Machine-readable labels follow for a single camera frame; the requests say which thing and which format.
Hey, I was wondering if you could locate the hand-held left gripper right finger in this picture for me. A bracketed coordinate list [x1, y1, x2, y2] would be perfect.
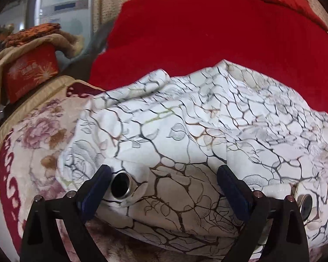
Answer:
[217, 165, 309, 262]

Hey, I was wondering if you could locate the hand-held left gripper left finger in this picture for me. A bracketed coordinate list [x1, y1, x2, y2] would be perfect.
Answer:
[19, 164, 112, 262]

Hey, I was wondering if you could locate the white black-veined patterned coat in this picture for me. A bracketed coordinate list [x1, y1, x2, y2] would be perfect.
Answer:
[57, 59, 328, 255]

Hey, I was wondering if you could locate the floral plush blanket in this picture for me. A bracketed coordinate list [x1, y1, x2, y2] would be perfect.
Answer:
[0, 75, 159, 262]

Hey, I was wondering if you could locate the red gift box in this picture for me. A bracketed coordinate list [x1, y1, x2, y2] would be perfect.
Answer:
[3, 45, 59, 104]

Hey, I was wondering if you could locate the beige jacket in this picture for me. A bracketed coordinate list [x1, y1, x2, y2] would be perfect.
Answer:
[0, 31, 84, 131]

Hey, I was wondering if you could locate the red sofa blanket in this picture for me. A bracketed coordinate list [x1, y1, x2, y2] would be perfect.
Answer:
[89, 0, 328, 115]

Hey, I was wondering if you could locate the orange patterned cloth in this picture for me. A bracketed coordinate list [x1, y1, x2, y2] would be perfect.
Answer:
[4, 23, 62, 47]

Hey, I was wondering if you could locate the silver white refrigerator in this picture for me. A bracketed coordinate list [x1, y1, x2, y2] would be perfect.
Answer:
[24, 0, 96, 69]

